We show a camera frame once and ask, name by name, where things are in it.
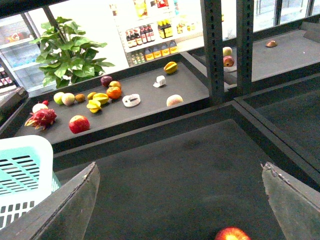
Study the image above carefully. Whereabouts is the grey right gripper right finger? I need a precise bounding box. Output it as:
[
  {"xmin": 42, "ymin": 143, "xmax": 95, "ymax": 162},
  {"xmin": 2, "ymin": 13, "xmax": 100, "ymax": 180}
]
[{"xmin": 262, "ymin": 162, "xmax": 320, "ymax": 240}]

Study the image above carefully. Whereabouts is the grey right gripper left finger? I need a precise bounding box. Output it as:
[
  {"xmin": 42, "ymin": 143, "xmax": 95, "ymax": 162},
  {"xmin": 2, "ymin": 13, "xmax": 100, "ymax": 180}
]
[{"xmin": 0, "ymin": 162, "xmax": 100, "ymax": 240}]

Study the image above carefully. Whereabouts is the light blue plastic basket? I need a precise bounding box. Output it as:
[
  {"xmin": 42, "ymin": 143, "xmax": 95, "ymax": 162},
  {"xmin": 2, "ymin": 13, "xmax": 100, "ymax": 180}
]
[{"xmin": 0, "ymin": 135, "xmax": 61, "ymax": 229}]

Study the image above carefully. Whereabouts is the red apple near gripper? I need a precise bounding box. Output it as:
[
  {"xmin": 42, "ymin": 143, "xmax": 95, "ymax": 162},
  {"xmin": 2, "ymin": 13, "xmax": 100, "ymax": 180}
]
[{"xmin": 214, "ymin": 226, "xmax": 251, "ymax": 240}]

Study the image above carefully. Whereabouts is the large red apple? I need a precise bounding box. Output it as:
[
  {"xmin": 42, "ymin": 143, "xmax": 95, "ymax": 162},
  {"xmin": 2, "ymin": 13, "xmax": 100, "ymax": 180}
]
[{"xmin": 68, "ymin": 115, "xmax": 90, "ymax": 134}]

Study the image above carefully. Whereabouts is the pink dragon fruit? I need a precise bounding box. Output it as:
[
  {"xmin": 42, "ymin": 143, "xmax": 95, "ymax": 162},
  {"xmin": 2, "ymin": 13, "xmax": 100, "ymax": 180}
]
[{"xmin": 24, "ymin": 108, "xmax": 57, "ymax": 130}]

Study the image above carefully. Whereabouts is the white round fruit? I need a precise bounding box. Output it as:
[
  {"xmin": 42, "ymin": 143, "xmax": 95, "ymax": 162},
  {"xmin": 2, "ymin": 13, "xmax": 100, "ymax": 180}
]
[{"xmin": 32, "ymin": 103, "xmax": 48, "ymax": 113}]

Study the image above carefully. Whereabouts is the front yellow star fruit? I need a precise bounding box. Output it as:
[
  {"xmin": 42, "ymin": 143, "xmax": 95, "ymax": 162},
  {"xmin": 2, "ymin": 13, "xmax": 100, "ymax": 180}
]
[{"xmin": 86, "ymin": 99, "xmax": 102, "ymax": 114}]

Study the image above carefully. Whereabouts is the yellow star fruit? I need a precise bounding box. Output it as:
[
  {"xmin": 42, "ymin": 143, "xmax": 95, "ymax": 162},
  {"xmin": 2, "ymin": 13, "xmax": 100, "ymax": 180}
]
[
  {"xmin": 92, "ymin": 93, "xmax": 109, "ymax": 105},
  {"xmin": 163, "ymin": 61, "xmax": 178, "ymax": 74},
  {"xmin": 86, "ymin": 99, "xmax": 102, "ymax": 114}
]

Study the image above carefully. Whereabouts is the beige round melon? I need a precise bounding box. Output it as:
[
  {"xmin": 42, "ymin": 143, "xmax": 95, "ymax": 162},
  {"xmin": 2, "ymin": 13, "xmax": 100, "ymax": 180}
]
[{"xmin": 61, "ymin": 92, "xmax": 75, "ymax": 106}]

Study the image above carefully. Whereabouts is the green apple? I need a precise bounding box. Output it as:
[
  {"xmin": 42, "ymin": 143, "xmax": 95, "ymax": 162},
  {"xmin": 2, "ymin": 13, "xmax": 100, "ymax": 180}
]
[{"xmin": 53, "ymin": 92, "xmax": 65, "ymax": 105}]

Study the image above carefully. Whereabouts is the brown kiwi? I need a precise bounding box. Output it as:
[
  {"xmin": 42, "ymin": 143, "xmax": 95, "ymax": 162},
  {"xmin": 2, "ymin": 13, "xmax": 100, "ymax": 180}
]
[
  {"xmin": 87, "ymin": 92, "xmax": 97, "ymax": 100},
  {"xmin": 74, "ymin": 93, "xmax": 86, "ymax": 103}
]

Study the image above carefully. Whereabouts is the rear yellow star fruit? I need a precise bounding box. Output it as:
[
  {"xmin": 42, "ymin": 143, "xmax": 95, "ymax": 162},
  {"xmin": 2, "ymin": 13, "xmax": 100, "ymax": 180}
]
[{"xmin": 92, "ymin": 93, "xmax": 109, "ymax": 105}]

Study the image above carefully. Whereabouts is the white foam fruit net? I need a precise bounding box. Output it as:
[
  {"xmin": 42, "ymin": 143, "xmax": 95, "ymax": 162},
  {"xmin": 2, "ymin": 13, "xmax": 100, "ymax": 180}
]
[{"xmin": 122, "ymin": 93, "xmax": 141, "ymax": 108}]

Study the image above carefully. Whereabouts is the red yellow peach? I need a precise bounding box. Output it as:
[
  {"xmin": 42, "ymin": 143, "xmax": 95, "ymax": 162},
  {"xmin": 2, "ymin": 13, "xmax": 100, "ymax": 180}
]
[{"xmin": 108, "ymin": 80, "xmax": 122, "ymax": 89}]

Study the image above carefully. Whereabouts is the dark purple fruit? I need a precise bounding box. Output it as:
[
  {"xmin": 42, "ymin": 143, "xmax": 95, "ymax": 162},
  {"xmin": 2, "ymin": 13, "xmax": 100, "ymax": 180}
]
[{"xmin": 100, "ymin": 75, "xmax": 113, "ymax": 87}]

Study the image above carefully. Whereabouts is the green potted plant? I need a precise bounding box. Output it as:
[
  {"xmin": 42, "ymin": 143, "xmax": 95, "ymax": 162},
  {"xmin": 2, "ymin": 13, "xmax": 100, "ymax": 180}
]
[{"xmin": 31, "ymin": 16, "xmax": 115, "ymax": 89}]

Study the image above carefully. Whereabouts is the pale peach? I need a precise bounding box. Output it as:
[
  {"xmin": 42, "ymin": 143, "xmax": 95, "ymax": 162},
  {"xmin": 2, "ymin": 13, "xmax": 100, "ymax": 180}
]
[{"xmin": 166, "ymin": 94, "xmax": 184, "ymax": 107}]

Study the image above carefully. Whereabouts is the brown fruit far tray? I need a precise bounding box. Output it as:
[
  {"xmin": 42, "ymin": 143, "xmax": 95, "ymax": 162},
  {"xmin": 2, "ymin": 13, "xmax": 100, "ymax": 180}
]
[{"xmin": 265, "ymin": 40, "xmax": 278, "ymax": 48}]

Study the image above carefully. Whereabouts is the crumpled white foam net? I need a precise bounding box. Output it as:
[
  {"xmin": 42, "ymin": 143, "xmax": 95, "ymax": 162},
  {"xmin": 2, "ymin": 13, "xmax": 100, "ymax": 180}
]
[{"xmin": 153, "ymin": 75, "xmax": 166, "ymax": 88}]

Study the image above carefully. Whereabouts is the far yellow star fruit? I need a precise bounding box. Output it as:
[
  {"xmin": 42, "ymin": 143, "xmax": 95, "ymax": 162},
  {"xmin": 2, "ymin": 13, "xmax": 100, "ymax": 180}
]
[{"xmin": 163, "ymin": 61, "xmax": 178, "ymax": 74}]

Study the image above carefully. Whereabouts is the bottle display shelf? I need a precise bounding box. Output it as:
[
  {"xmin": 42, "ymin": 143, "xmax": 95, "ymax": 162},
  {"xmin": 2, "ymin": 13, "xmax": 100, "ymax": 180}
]
[{"xmin": 108, "ymin": 0, "xmax": 203, "ymax": 67}]

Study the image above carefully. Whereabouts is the red apple behind post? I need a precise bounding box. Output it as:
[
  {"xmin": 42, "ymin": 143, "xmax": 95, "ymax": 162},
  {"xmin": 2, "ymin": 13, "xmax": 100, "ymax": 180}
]
[{"xmin": 223, "ymin": 55, "xmax": 235, "ymax": 68}]

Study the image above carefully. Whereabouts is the pale apple behind post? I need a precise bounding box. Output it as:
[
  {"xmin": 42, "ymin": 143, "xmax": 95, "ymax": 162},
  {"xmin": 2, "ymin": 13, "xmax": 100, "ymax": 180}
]
[{"xmin": 222, "ymin": 46, "xmax": 233, "ymax": 57}]

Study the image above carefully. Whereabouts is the black shelf upright post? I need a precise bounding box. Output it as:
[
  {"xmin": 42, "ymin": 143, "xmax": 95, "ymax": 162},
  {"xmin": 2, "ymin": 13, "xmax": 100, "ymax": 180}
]
[{"xmin": 200, "ymin": 0, "xmax": 225, "ymax": 105}]

